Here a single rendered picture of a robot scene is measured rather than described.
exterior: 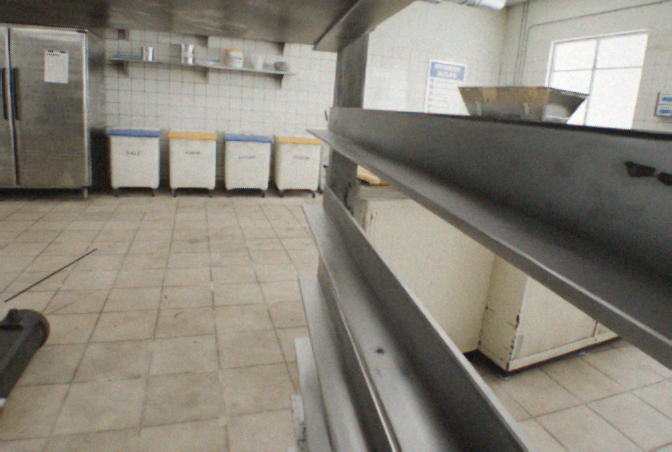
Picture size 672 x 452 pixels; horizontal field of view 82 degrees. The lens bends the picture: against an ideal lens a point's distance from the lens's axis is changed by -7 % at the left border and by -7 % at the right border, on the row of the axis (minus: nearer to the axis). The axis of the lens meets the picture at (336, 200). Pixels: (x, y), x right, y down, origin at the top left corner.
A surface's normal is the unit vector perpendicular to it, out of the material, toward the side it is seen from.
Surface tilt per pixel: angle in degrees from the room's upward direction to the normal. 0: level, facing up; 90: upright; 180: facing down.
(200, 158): 91
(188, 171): 95
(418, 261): 90
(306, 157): 92
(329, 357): 0
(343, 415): 0
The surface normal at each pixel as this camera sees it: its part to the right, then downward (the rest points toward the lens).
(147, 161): 0.40, 0.26
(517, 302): -0.91, 0.02
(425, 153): -0.98, -0.04
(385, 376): 0.08, -0.97
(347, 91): 0.18, 0.22
